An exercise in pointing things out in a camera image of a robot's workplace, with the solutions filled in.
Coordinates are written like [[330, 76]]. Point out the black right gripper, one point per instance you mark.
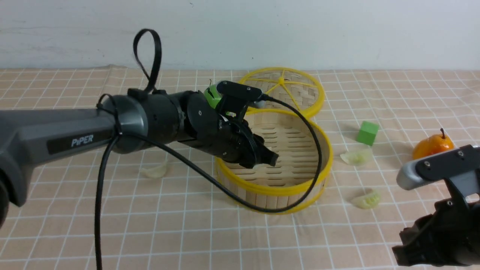
[[444, 238]]

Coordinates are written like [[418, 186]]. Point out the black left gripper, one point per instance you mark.
[[223, 137]]

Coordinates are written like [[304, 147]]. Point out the pale dumpling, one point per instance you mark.
[[259, 167], [155, 172]]

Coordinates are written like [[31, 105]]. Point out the translucent green dumpling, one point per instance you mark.
[[358, 157], [368, 201]]

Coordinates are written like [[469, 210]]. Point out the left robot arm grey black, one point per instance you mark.
[[31, 138]]

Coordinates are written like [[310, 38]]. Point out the bamboo steamer tray yellow rim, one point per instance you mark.
[[300, 174]]

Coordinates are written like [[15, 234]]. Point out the bamboo steamer lid yellow rim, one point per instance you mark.
[[299, 89]]

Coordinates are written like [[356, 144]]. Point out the green plastic apple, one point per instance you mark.
[[212, 95]]

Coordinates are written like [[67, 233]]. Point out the orange plastic pear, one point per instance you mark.
[[432, 145]]

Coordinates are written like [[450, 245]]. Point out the green foam cube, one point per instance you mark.
[[367, 133]]

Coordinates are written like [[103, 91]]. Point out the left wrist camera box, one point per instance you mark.
[[236, 98]]

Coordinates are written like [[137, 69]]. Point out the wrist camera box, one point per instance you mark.
[[458, 168], [236, 98]]

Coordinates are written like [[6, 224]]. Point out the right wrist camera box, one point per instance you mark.
[[458, 168]]

